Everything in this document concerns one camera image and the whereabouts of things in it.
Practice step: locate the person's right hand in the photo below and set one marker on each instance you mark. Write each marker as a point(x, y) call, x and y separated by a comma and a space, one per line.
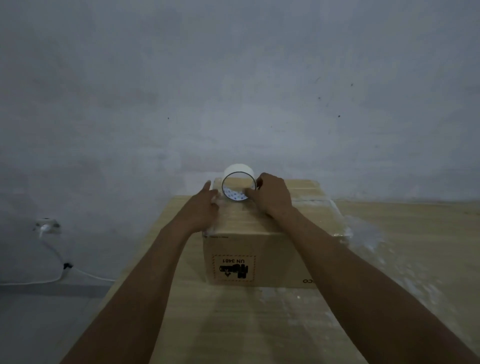
point(272, 197)

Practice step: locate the person's left forearm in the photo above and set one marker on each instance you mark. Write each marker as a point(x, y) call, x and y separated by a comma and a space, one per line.
point(135, 300)

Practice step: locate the clear tape roll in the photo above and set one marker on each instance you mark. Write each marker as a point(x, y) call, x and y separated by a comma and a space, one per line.
point(238, 170)

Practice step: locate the brown cardboard box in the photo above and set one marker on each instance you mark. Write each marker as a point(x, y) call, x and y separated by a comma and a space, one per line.
point(270, 247)

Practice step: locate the person's right forearm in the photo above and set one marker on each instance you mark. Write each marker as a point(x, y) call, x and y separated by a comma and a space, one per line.
point(375, 296)

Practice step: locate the person's left hand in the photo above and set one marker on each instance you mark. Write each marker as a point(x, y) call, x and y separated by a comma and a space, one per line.
point(198, 213)

